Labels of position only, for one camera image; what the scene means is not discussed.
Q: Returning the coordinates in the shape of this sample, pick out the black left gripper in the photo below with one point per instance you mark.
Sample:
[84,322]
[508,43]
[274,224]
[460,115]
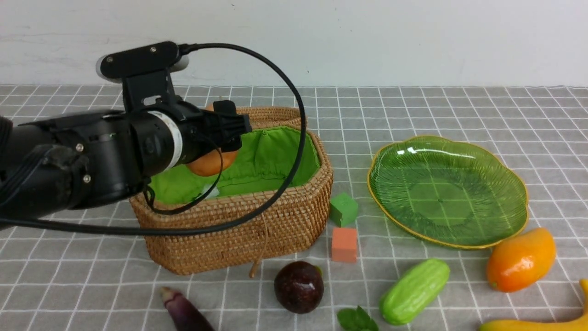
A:
[205,130]

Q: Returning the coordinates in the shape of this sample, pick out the brown potato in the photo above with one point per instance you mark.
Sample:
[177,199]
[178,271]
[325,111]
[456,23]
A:
[212,163]

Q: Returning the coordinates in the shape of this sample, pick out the dark purple passion fruit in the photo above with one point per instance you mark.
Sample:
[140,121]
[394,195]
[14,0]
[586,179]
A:
[299,287]

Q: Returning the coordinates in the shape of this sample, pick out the purple eggplant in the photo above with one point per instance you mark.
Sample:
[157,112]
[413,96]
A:
[182,312]

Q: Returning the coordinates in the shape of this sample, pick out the white radish with green leaves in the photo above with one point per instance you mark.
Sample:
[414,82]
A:
[356,319]

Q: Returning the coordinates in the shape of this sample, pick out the orange yellow mango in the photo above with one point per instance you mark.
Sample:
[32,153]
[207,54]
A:
[519,262]

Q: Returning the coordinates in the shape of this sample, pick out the yellow banana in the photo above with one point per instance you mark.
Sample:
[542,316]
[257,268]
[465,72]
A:
[579,324]

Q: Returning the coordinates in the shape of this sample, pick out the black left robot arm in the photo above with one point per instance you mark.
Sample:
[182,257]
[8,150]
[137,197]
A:
[95,158]

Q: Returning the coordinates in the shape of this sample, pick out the woven rattan basket lid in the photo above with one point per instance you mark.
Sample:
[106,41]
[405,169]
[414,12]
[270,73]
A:
[264,116]

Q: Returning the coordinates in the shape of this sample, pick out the woven rattan basket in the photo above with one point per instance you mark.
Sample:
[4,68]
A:
[291,225]

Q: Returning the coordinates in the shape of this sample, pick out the green foam cube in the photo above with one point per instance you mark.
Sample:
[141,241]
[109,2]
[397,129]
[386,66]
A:
[343,210]

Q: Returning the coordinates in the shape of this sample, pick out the orange foam cube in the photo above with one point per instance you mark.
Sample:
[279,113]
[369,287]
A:
[343,246]

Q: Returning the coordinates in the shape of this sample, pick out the grey checked tablecloth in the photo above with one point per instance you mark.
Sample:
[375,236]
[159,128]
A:
[53,281]

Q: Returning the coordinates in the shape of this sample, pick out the light green bitter gourd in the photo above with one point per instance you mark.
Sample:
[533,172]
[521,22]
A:
[414,291]

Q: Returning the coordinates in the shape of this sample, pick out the green glass leaf plate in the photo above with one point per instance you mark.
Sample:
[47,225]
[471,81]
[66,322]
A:
[449,193]

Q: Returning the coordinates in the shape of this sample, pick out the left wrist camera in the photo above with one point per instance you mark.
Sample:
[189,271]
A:
[144,73]

